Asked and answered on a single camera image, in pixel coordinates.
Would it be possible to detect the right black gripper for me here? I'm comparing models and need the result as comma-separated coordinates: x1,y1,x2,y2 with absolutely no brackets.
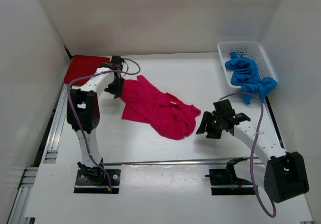
196,110,223,139

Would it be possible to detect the pink t shirt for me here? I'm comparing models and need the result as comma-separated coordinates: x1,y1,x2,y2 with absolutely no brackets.
121,75,201,140

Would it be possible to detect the dark red t shirt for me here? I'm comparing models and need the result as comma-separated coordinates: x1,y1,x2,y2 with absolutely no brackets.
64,55,111,84

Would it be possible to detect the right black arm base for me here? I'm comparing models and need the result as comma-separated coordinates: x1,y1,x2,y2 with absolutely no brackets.
205,157,255,196

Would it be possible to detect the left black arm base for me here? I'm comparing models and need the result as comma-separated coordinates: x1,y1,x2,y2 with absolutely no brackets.
74,162,121,194

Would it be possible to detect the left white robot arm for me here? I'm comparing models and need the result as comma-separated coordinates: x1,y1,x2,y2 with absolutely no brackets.
67,56,125,187

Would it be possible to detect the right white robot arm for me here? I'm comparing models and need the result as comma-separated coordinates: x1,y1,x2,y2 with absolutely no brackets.
197,99,309,203

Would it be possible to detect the blue t shirt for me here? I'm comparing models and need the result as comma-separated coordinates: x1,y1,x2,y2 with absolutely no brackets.
225,52,277,103

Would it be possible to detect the white plastic basket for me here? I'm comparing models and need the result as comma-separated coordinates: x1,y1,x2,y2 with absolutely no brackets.
217,40,278,92

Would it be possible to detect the aluminium frame rail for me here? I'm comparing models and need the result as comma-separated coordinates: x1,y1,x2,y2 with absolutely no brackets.
7,84,67,223

